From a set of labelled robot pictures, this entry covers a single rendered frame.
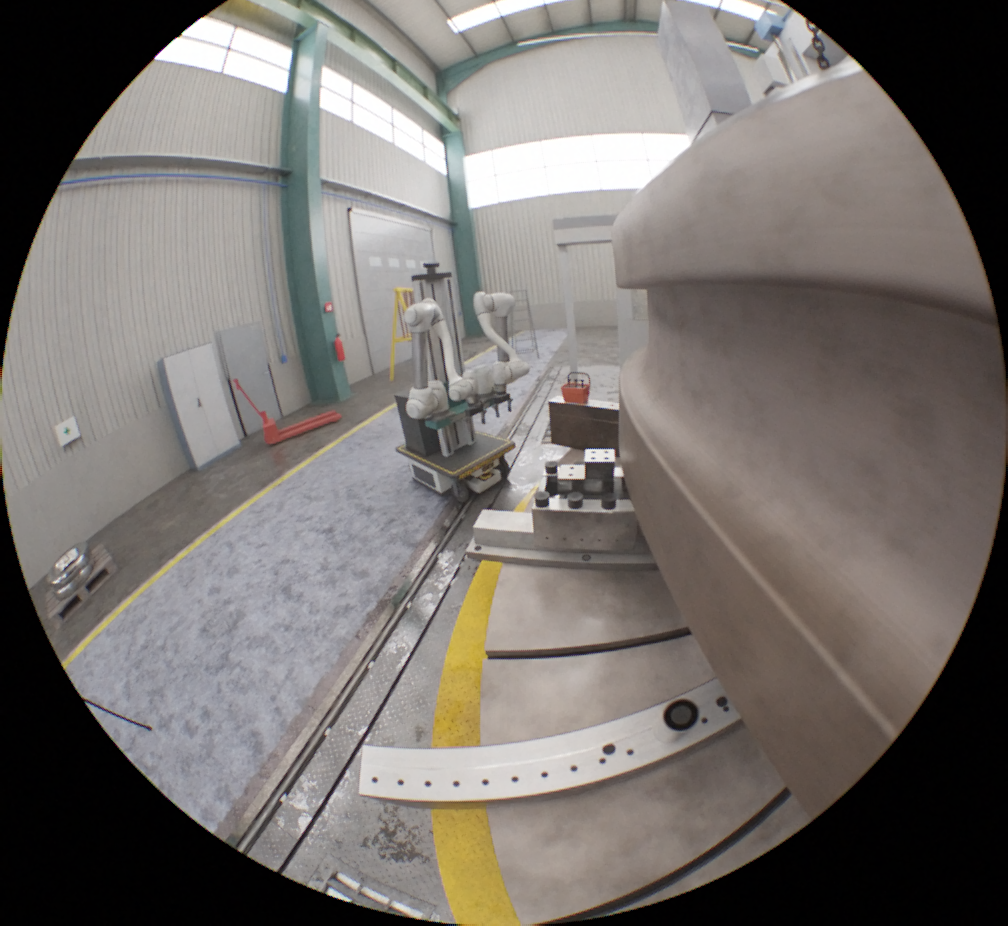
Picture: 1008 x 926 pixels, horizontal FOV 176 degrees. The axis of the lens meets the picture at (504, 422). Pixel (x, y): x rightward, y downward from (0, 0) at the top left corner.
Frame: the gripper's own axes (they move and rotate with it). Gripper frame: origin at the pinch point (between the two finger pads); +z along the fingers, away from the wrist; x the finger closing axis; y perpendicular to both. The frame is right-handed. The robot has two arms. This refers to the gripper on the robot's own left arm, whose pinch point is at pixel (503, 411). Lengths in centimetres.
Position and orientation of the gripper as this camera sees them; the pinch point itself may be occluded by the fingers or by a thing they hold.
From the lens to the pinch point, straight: 247.7
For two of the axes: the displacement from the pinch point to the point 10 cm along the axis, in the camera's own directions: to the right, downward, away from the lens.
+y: 7.2, 1.6, -6.7
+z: 1.2, 9.3, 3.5
